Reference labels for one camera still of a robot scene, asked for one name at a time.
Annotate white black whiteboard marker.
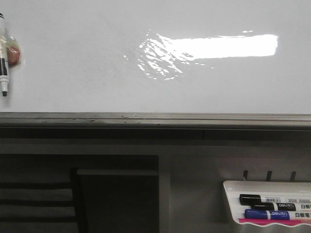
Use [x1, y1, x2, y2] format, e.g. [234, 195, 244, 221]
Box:
[0, 13, 21, 97]

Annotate white whiteboard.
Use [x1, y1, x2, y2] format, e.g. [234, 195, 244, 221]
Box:
[0, 0, 311, 114]

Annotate upper black whiteboard marker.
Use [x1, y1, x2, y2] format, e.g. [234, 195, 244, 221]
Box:
[239, 194, 311, 205]

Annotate blue whiteboard marker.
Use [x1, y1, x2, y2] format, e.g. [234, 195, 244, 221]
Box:
[244, 209, 311, 221]

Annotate lower black whiteboard marker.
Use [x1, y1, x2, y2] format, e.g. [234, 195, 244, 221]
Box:
[251, 202, 311, 211]

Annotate grey aluminium marker ledge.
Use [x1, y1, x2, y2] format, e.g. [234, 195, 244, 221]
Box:
[0, 112, 311, 130]

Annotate white plastic marker tray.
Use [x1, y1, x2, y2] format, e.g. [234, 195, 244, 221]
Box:
[223, 181, 311, 233]

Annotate pink strip in tray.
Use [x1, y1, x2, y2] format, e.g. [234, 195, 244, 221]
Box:
[238, 218, 311, 226]

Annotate dark chair backrest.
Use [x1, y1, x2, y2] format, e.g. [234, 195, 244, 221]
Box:
[0, 167, 89, 233]

